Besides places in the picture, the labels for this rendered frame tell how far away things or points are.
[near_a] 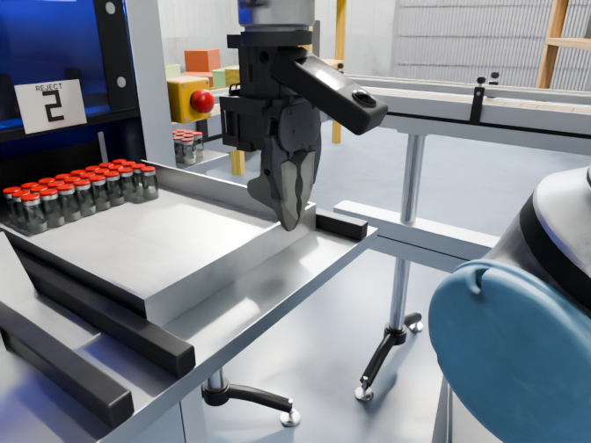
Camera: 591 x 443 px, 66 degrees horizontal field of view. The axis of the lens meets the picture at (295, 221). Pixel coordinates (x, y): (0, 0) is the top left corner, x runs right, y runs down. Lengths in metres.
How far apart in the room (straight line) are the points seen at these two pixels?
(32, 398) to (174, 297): 0.13
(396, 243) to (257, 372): 0.66
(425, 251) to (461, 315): 1.17
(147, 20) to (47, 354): 0.54
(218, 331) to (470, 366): 0.21
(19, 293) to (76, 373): 0.16
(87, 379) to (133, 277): 0.17
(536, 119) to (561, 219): 0.99
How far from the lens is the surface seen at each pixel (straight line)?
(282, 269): 0.49
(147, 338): 0.38
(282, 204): 0.48
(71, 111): 0.71
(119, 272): 0.51
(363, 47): 8.61
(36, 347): 0.40
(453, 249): 1.40
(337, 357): 1.73
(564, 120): 1.23
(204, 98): 0.81
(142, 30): 0.78
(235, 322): 0.41
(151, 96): 0.79
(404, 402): 1.61
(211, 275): 0.44
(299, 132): 0.47
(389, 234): 1.47
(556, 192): 0.26
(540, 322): 0.24
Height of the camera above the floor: 1.12
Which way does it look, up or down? 24 degrees down
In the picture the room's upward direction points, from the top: straight up
